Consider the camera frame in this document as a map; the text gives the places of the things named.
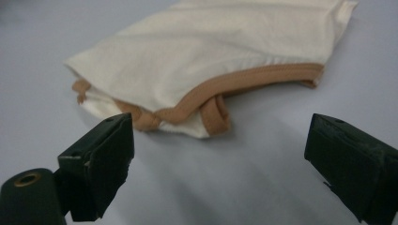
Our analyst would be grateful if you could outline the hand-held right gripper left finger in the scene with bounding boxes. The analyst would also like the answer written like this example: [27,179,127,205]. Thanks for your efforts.
[54,112,136,223]

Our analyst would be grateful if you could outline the cream baby bodysuit brown trim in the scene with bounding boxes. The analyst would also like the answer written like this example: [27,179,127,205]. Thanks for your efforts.
[64,0,360,140]

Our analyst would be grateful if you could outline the light blue table mat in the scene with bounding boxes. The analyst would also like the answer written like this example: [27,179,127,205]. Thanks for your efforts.
[0,0,398,225]

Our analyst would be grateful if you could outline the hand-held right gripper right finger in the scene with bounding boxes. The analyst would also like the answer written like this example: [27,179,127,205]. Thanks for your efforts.
[303,112,398,225]

